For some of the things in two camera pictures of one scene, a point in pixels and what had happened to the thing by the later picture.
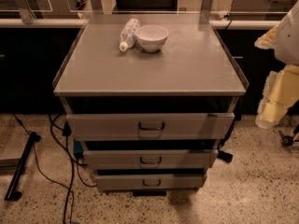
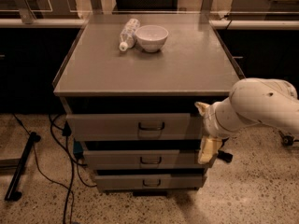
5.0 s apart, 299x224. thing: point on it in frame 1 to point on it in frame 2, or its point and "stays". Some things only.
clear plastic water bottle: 127,34 stays
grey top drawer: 150,127 stays
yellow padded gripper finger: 267,41 to 217,120
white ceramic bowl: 151,37 stays
